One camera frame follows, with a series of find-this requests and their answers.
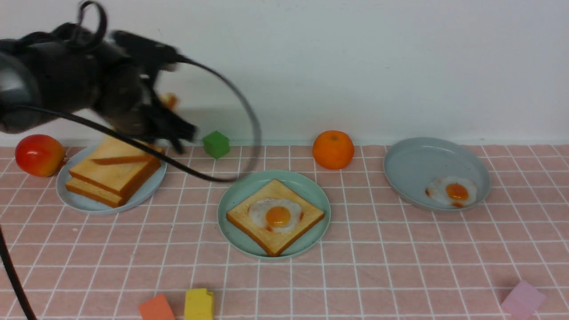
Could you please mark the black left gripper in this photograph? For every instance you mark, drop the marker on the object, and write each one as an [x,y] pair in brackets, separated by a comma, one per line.
[122,72]

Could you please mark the fried egg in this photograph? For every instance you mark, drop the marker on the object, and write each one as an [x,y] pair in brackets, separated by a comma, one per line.
[452,191]
[275,215]

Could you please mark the toast slice bottom sandwich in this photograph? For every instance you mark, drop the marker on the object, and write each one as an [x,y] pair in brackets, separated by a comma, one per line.
[273,242]

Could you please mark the toast slice sandwich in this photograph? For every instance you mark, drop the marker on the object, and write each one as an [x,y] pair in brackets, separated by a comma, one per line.
[273,242]
[112,151]

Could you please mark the toast slice top sandwich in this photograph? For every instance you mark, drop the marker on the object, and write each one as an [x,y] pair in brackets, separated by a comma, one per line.
[112,151]

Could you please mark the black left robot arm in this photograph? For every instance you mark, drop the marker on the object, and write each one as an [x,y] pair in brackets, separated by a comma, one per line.
[44,74]

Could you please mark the green cube block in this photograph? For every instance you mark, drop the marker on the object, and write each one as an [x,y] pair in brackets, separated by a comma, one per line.
[216,144]

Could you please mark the toast slice stack upper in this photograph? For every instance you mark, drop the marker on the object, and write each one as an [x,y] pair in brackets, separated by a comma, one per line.
[123,180]

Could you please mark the toast slice stack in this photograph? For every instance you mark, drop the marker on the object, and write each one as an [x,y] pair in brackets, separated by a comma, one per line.
[95,193]
[123,180]

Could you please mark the toast slice stack lower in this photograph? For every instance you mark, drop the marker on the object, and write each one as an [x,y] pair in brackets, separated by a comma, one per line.
[95,193]

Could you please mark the mint green centre plate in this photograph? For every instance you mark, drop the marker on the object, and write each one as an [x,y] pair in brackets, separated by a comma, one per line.
[299,184]

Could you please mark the light blue bread plate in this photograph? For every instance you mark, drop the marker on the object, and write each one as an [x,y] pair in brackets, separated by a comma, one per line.
[89,206]

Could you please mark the red yellow apple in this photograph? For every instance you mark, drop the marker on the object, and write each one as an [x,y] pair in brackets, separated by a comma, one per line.
[40,155]

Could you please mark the orange fruit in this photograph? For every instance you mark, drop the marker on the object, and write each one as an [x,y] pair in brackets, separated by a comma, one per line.
[333,150]

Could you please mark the yellow block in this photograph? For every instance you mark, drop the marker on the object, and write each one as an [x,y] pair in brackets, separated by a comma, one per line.
[199,304]

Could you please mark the orange block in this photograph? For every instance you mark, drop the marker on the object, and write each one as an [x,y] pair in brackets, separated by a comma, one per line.
[156,308]

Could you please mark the grey-blue egg plate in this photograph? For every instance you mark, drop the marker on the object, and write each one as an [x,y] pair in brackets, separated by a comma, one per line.
[411,164]

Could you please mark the pink cube block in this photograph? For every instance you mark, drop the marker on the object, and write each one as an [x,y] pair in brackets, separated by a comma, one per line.
[523,301]

